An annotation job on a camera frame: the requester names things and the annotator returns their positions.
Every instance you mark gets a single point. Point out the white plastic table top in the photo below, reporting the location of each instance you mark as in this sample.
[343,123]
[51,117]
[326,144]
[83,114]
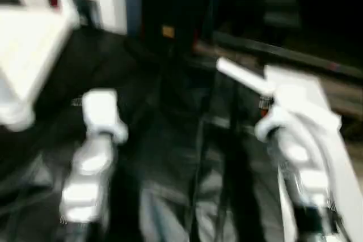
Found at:
[28,55]

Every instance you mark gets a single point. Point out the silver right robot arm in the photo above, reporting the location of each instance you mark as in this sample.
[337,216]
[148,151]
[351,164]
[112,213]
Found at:
[306,168]

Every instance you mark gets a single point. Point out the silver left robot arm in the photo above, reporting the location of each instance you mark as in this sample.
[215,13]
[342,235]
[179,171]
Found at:
[88,174]

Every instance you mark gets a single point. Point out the black plastic mat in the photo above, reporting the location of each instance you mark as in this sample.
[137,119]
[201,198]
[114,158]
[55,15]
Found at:
[170,162]

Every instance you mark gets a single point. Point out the small yellow label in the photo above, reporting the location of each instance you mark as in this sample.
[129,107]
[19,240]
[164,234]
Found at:
[167,31]

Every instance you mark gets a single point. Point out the white flat panel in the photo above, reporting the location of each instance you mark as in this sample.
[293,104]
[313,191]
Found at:
[340,140]

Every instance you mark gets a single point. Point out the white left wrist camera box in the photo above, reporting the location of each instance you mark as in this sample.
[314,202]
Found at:
[102,114]

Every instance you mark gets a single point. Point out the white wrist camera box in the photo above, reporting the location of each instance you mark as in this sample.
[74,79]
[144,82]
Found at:
[102,114]
[278,120]

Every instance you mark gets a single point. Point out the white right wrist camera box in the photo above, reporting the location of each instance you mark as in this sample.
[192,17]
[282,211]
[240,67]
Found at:
[278,120]

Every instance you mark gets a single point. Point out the dark horizontal rail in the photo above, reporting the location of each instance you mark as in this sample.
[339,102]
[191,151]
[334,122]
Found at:
[283,52]

